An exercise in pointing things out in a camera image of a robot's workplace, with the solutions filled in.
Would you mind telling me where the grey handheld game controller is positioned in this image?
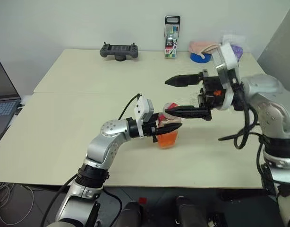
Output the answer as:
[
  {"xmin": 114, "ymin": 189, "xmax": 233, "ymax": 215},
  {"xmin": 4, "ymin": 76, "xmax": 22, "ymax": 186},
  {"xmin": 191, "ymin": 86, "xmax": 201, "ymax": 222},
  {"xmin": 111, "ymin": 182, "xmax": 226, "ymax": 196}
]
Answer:
[{"xmin": 99, "ymin": 42, "xmax": 140, "ymax": 59}]

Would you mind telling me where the dark rounded shape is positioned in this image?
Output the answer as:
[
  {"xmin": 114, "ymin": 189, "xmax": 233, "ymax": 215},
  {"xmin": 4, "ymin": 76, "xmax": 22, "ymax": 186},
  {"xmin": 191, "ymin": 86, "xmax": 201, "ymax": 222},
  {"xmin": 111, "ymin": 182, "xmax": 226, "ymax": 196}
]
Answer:
[
  {"xmin": 175, "ymin": 195, "xmax": 207, "ymax": 227},
  {"xmin": 121, "ymin": 200, "xmax": 145, "ymax": 227}
]

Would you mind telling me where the clear bottle with orange drink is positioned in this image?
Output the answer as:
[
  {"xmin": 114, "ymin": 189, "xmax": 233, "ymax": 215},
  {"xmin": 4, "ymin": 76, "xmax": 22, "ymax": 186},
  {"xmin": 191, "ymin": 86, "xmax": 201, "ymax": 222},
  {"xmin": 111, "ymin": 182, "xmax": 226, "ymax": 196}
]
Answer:
[{"xmin": 156, "ymin": 102, "xmax": 183, "ymax": 149}]

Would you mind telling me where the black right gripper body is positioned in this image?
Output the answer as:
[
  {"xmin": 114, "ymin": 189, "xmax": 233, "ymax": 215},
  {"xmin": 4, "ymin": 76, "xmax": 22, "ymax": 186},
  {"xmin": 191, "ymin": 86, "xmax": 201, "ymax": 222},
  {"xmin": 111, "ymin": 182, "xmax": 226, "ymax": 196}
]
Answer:
[{"xmin": 197, "ymin": 69, "xmax": 227, "ymax": 122}]

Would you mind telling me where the purple tissue pack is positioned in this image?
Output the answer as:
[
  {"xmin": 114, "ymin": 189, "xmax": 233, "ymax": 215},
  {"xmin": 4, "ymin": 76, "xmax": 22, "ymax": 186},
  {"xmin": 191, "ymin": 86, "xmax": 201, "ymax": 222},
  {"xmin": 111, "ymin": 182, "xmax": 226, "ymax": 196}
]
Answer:
[{"xmin": 220, "ymin": 34, "xmax": 245, "ymax": 62}]

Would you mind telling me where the dark grey laptop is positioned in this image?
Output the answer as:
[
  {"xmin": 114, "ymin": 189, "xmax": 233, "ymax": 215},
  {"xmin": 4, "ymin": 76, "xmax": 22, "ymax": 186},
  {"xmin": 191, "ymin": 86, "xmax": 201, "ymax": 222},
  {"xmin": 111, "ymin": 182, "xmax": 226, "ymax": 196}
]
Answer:
[{"xmin": 0, "ymin": 58, "xmax": 22, "ymax": 135}]

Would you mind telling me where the grey partition panel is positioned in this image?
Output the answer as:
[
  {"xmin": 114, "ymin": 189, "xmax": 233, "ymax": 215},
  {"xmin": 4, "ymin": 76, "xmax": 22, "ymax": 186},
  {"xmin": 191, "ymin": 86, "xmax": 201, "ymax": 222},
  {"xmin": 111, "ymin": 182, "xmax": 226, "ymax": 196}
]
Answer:
[{"xmin": 257, "ymin": 0, "xmax": 290, "ymax": 81}]

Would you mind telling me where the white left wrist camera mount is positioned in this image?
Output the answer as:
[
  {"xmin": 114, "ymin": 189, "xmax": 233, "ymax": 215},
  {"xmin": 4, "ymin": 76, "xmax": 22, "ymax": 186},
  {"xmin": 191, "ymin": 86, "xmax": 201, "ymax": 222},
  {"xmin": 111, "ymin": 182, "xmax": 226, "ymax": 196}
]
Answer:
[{"xmin": 133, "ymin": 94, "xmax": 155, "ymax": 138}]

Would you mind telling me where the blue tape roll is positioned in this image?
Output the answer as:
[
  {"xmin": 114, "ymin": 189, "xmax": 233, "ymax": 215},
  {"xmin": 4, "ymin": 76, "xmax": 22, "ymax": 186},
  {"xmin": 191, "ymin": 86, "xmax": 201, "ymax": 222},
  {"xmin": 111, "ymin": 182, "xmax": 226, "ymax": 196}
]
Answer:
[{"xmin": 190, "ymin": 52, "xmax": 212, "ymax": 64}]

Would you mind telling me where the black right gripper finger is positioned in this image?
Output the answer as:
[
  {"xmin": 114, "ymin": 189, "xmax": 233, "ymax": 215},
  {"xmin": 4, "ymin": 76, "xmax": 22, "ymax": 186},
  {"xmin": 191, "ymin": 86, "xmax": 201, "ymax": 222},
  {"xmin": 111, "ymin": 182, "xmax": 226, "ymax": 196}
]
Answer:
[
  {"xmin": 165, "ymin": 73, "xmax": 205, "ymax": 87},
  {"xmin": 165, "ymin": 105, "xmax": 212, "ymax": 122}
]

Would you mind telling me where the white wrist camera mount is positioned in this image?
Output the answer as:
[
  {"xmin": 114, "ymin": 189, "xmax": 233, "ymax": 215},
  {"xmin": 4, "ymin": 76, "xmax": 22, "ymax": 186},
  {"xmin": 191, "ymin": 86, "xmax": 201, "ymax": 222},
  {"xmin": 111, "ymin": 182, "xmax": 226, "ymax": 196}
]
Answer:
[
  {"xmin": 133, "ymin": 94, "xmax": 155, "ymax": 138},
  {"xmin": 211, "ymin": 42, "xmax": 240, "ymax": 112}
]

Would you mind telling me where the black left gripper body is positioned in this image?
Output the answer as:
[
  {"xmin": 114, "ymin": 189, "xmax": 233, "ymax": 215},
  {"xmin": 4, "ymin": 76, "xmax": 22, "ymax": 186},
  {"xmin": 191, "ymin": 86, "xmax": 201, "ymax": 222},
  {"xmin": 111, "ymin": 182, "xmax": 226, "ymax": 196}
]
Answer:
[{"xmin": 142, "ymin": 113, "xmax": 160, "ymax": 144}]

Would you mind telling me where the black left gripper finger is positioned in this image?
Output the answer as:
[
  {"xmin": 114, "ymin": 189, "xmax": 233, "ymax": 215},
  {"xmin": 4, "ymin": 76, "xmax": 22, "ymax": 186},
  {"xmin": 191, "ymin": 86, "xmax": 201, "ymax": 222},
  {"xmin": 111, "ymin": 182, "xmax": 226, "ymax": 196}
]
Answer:
[{"xmin": 156, "ymin": 122, "xmax": 183, "ymax": 137}]

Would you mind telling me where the thin white wire bundle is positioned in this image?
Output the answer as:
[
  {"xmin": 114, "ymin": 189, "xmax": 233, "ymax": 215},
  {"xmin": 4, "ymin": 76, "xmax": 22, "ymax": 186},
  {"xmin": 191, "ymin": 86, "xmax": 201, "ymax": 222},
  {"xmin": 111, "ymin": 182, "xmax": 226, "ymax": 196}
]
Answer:
[{"xmin": 0, "ymin": 182, "xmax": 34, "ymax": 225}]

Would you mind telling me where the pink folded towel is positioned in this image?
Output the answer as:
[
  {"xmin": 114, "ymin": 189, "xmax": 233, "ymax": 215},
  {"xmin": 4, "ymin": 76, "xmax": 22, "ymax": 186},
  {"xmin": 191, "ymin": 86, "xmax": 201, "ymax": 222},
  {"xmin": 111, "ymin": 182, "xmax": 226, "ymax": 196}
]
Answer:
[{"xmin": 188, "ymin": 40, "xmax": 220, "ymax": 55}]

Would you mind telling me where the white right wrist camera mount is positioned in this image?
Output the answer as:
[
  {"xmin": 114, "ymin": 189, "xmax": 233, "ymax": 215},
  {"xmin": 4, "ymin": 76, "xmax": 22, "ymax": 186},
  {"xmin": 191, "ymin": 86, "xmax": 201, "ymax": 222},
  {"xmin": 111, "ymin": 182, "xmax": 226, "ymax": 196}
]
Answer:
[{"xmin": 211, "ymin": 42, "xmax": 240, "ymax": 112}]

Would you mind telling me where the marker pen pack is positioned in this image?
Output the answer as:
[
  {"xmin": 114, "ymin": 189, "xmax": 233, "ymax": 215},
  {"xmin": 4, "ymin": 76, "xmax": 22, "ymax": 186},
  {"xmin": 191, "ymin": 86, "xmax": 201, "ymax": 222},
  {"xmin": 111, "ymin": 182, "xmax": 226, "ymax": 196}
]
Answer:
[{"xmin": 163, "ymin": 15, "xmax": 181, "ymax": 59}]

